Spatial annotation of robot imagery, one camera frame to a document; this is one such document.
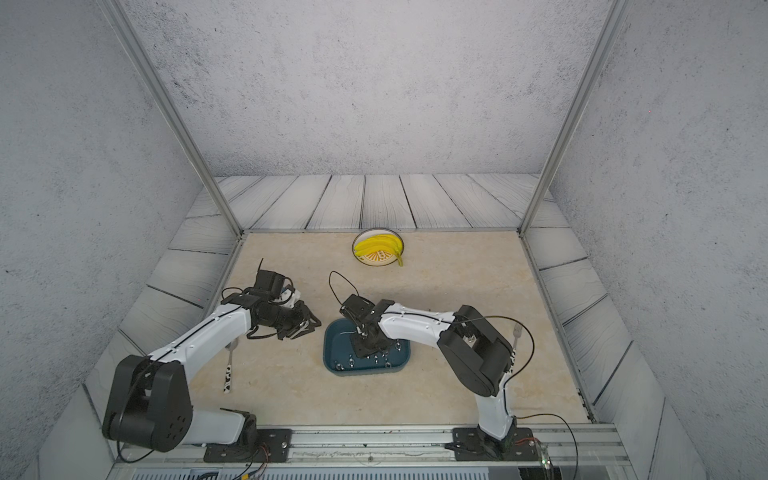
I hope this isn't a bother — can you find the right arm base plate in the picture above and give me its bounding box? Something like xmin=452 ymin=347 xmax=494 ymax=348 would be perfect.
xmin=444 ymin=426 xmax=541 ymax=462

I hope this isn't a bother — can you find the teal plastic storage box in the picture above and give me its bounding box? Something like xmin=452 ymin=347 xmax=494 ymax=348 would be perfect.
xmin=322 ymin=319 xmax=411 ymax=377

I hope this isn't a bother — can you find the fork with patterned handle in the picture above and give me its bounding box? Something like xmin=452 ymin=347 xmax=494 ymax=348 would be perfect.
xmin=510 ymin=324 xmax=523 ymax=366

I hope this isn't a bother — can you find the yellow banana bunch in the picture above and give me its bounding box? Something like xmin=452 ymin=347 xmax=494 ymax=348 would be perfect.
xmin=353 ymin=234 xmax=404 ymax=268

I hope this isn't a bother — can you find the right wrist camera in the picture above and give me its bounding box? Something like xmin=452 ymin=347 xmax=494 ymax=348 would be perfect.
xmin=340 ymin=294 xmax=375 ymax=328

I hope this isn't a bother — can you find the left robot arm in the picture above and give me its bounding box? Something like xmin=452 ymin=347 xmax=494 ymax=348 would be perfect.
xmin=102 ymin=293 xmax=321 ymax=459

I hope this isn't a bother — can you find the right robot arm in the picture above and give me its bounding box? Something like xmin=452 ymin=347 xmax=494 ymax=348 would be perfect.
xmin=340 ymin=294 xmax=515 ymax=442

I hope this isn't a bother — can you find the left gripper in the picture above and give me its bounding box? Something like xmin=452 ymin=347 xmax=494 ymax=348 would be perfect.
xmin=262 ymin=299 xmax=324 ymax=340

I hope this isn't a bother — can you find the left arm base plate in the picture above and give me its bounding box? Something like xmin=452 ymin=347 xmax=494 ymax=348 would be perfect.
xmin=203 ymin=428 xmax=293 ymax=463

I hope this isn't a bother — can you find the right frame post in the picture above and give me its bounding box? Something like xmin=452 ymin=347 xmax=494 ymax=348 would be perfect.
xmin=518 ymin=0 xmax=631 ymax=239

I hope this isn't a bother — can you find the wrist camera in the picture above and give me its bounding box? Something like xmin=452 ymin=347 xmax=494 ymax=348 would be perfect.
xmin=251 ymin=270 xmax=300 ymax=308
xmin=340 ymin=294 xmax=375 ymax=328

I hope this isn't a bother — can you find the frame post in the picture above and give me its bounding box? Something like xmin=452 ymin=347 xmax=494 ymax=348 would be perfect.
xmin=518 ymin=0 xmax=631 ymax=239
xmin=99 ymin=0 xmax=244 ymax=239

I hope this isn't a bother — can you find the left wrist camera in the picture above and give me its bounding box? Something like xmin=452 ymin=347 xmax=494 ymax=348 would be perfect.
xmin=251 ymin=270 xmax=300 ymax=308

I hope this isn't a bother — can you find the spoon with patterned handle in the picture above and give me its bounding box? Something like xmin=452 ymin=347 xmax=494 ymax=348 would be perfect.
xmin=223 ymin=338 xmax=239 ymax=394

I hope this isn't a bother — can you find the left frame post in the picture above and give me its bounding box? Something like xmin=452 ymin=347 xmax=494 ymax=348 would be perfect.
xmin=99 ymin=0 xmax=244 ymax=239

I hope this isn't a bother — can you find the aluminium mounting rail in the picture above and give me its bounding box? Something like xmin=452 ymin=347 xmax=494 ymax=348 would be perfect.
xmin=109 ymin=423 xmax=636 ymax=479

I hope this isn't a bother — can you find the round patterned plate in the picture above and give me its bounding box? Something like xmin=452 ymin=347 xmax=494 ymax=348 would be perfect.
xmin=352 ymin=227 xmax=405 ymax=268

